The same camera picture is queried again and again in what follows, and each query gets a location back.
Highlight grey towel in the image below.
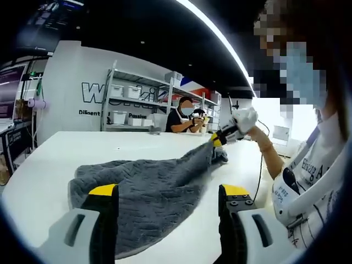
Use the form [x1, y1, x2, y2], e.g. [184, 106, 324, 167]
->
[68, 141, 229, 259]

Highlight lilac paper roll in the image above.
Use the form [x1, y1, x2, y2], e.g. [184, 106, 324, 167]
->
[27, 98, 48, 109]

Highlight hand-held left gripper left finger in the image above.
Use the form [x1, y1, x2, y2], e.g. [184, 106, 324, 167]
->
[38, 183, 119, 264]

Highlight computer monitor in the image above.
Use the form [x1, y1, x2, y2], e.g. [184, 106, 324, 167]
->
[0, 62, 30, 120]

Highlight operator in white shirt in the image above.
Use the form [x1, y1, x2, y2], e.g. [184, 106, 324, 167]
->
[272, 112, 352, 251]

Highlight grey metal shelf rack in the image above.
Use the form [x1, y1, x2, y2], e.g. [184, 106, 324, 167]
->
[100, 60, 222, 132]

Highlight black hanging ceiling screen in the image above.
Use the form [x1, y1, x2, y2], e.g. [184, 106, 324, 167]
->
[16, 0, 86, 54]

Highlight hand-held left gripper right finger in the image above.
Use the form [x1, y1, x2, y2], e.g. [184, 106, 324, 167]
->
[218, 184, 299, 264]

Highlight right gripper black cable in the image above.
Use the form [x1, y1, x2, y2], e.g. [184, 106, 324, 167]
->
[252, 120, 272, 203]

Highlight group of white storage boxes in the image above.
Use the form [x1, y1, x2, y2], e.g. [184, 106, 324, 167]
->
[109, 71, 221, 128]

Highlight white table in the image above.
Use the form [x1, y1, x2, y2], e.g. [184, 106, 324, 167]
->
[1, 130, 276, 264]

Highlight black desk cabinet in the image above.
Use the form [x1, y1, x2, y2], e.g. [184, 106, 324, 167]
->
[5, 123, 31, 166]

